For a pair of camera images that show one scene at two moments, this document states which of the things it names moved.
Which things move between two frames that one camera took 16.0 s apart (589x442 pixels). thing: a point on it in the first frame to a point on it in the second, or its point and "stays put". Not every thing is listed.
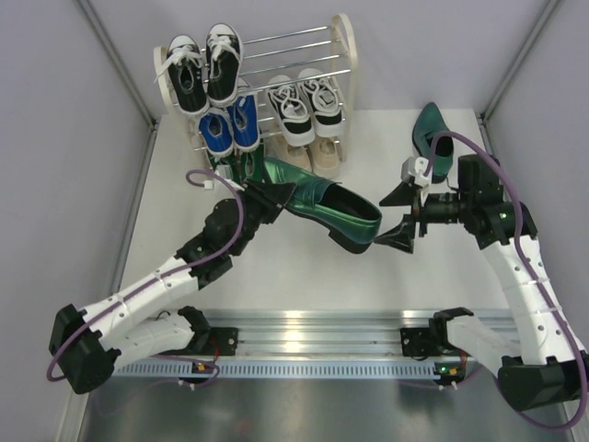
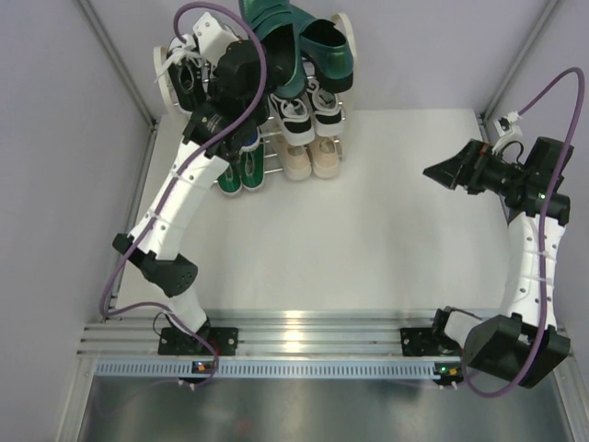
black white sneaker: (291, 110) stays put
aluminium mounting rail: (322, 333) stays put
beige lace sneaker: (325, 156) stays put
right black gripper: (402, 235) to (466, 168)
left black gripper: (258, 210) to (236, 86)
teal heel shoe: (350, 221) to (329, 50)
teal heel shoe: (430, 122) to (279, 23)
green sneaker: (248, 165) stays put
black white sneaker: (323, 98) stays put
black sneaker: (185, 72) stays put
